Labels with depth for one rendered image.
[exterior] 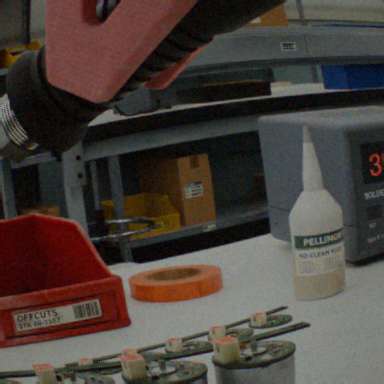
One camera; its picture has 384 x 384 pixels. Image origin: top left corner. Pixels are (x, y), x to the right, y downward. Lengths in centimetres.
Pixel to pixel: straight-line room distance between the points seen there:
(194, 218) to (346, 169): 430
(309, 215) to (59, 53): 42
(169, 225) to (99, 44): 467
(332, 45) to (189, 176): 184
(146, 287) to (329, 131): 15
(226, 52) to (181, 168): 195
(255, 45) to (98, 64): 288
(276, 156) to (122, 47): 59
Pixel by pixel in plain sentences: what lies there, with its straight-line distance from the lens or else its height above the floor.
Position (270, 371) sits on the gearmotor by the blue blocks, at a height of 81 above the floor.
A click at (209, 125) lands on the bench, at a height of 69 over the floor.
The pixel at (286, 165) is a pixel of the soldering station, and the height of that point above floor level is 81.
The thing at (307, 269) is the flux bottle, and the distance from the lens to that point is 61.
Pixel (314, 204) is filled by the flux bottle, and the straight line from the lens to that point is 60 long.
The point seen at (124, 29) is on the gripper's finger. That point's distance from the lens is 18.
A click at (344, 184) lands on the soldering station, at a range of 66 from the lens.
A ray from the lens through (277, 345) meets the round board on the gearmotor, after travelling 30.
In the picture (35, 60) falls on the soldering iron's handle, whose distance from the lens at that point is 20.
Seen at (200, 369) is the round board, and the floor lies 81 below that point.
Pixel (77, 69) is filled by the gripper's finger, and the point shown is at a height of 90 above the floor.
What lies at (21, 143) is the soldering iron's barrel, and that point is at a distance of 21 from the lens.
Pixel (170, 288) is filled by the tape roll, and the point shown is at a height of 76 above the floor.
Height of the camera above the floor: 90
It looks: 7 degrees down
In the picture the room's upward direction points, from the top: 7 degrees counter-clockwise
